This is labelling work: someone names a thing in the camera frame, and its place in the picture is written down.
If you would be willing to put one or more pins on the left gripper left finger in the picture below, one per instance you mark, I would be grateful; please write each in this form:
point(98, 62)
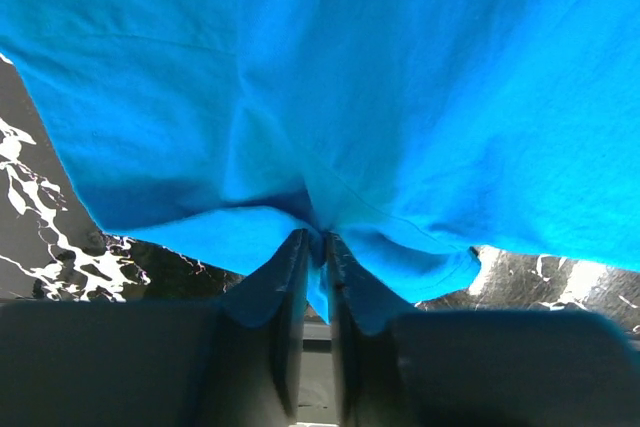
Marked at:
point(233, 360)

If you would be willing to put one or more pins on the blue t shirt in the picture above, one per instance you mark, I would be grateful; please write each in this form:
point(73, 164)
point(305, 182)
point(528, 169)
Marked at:
point(415, 130)

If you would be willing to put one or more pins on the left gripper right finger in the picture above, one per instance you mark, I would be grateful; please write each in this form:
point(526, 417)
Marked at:
point(396, 365)

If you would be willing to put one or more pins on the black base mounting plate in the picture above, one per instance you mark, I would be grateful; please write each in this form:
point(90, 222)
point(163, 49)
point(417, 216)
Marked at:
point(316, 399)

